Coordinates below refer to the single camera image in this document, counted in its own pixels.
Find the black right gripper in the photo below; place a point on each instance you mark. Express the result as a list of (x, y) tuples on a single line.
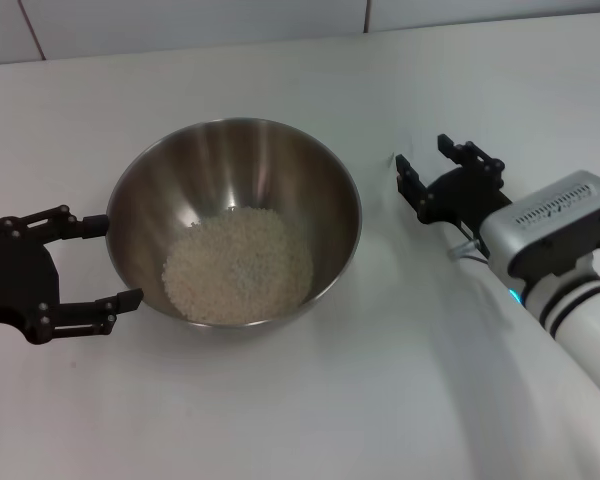
[(460, 200)]

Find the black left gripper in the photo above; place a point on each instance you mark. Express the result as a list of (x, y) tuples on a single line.
[(20, 280)]

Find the stainless steel mixing bowl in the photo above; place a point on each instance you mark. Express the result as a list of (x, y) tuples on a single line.
[(230, 165)]

